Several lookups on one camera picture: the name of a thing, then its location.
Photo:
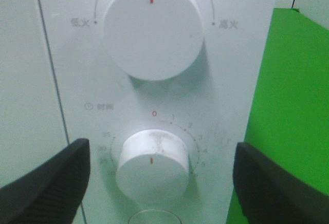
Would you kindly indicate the white microwave oven body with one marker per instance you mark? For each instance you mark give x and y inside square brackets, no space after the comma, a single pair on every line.
[207,105]

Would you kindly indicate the white microwave knob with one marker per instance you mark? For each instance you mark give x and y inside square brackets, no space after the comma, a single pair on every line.
[152,40]
[153,166]

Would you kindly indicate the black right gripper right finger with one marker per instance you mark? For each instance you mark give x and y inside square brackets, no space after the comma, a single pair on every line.
[269,194]

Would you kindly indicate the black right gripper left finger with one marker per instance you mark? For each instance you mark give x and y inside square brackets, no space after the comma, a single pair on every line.
[52,192]

